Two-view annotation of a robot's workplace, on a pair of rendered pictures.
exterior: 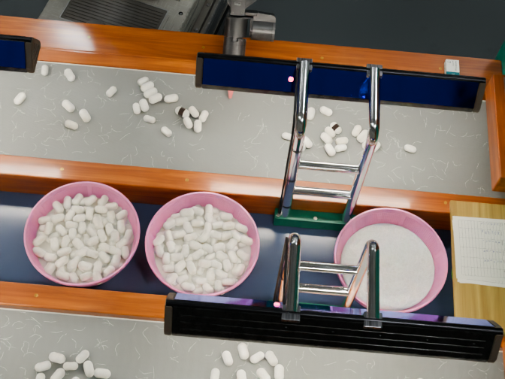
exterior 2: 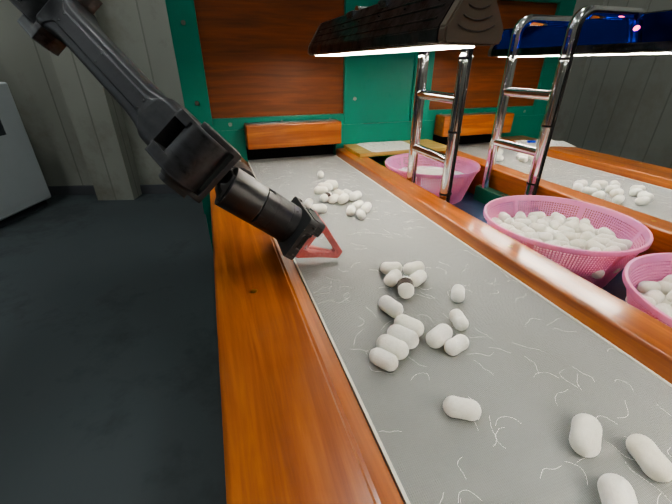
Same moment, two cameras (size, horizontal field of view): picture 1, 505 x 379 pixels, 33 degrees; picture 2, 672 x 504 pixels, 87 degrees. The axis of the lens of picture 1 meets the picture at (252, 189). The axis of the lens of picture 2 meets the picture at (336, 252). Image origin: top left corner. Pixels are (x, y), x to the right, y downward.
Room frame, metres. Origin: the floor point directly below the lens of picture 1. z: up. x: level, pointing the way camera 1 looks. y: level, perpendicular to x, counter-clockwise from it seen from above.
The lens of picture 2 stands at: (1.40, 0.56, 1.02)
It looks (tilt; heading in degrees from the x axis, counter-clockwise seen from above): 28 degrees down; 253
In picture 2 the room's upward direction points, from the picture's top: straight up
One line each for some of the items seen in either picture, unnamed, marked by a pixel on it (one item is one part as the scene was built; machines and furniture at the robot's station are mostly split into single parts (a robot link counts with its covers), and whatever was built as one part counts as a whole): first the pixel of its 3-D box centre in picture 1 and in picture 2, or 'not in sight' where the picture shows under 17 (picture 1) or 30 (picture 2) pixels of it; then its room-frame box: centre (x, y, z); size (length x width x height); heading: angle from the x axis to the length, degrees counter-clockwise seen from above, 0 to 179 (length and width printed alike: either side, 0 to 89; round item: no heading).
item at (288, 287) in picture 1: (319, 314); (548, 120); (0.63, -0.17, 0.90); 0.20 x 0.19 x 0.45; 91
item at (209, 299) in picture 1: (332, 322); (595, 36); (0.55, -0.17, 1.08); 0.62 x 0.08 x 0.07; 91
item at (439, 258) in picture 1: (387, 266); (429, 178); (0.84, -0.34, 0.72); 0.27 x 0.27 x 0.10
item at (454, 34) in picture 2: (339, 76); (369, 29); (1.11, -0.16, 1.08); 0.62 x 0.08 x 0.07; 91
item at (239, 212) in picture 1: (202, 250); (553, 241); (0.83, 0.10, 0.72); 0.27 x 0.27 x 0.10
